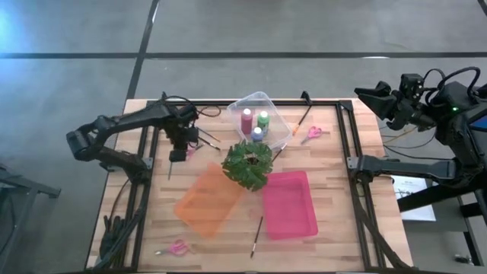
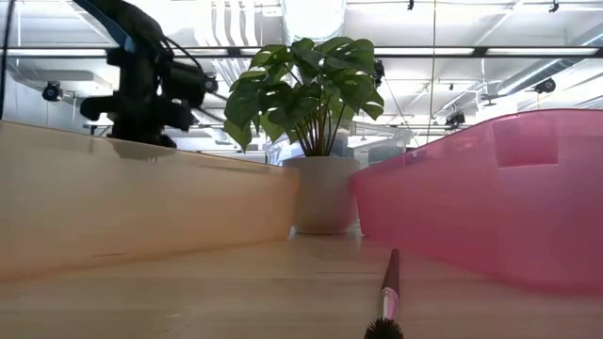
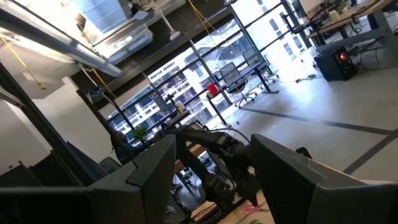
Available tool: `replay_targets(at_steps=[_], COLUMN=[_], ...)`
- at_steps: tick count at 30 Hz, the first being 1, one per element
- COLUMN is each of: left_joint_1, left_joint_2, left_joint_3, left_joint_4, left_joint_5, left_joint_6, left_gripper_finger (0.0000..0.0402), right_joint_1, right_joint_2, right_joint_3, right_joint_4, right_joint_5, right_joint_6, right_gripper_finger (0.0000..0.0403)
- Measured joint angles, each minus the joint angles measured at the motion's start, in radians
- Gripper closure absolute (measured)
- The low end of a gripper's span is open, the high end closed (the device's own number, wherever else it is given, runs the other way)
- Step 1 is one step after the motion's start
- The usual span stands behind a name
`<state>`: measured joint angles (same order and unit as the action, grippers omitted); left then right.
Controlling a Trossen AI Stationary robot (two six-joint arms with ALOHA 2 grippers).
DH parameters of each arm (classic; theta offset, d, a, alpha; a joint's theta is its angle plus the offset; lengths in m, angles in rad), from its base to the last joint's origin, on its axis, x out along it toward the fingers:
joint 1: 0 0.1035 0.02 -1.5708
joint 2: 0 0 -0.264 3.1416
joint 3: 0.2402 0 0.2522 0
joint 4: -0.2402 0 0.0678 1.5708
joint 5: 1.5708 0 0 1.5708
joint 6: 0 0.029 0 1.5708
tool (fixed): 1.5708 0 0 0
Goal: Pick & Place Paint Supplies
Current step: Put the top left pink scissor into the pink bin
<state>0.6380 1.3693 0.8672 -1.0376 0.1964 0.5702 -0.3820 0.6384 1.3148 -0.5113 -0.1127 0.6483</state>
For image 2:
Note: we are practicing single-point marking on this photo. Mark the green plant in white pot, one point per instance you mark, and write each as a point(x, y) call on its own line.
point(325, 198)

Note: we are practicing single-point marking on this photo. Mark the pink translucent plastic bin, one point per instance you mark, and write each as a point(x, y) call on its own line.
point(471, 212)

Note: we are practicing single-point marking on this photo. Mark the black aluminium rig frame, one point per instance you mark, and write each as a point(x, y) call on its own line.
point(424, 52)

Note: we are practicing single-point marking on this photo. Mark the black overhead camera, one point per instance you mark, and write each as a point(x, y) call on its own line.
point(379, 70)

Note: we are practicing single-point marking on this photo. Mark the black ceiling spotlight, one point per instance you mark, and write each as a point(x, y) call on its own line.
point(545, 85)
point(52, 92)
point(454, 118)
point(213, 84)

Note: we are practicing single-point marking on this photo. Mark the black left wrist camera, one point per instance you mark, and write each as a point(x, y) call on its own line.
point(186, 85)

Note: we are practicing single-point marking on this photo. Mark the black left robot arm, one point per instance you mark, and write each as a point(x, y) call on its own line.
point(136, 28)

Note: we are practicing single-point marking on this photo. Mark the orange translucent plastic bin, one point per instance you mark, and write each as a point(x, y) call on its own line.
point(141, 212)

